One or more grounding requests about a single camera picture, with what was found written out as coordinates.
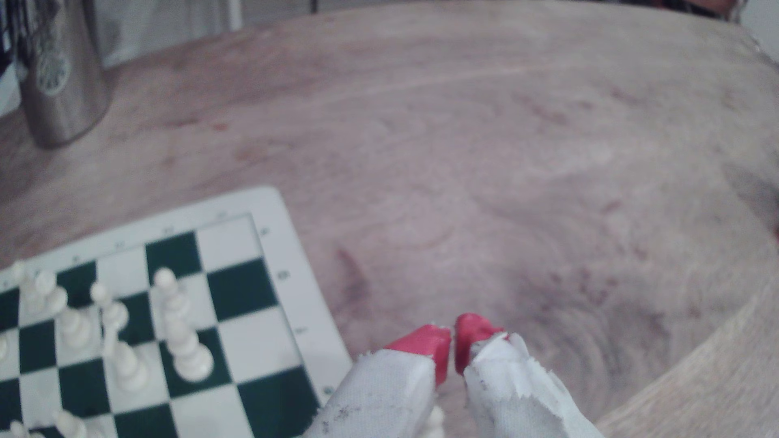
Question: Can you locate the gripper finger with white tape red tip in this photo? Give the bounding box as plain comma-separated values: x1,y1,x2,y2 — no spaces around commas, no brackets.
454,313,605,438
302,324,452,438

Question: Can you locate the green and white chess board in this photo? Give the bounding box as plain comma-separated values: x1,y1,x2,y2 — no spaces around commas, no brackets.
0,185,355,438

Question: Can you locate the tall white chess piece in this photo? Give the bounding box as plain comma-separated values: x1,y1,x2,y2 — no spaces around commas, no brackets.
89,281,149,392
152,266,215,383

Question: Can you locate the stainless steel tumbler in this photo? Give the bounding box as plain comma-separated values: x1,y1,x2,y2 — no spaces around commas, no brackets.
7,0,115,148

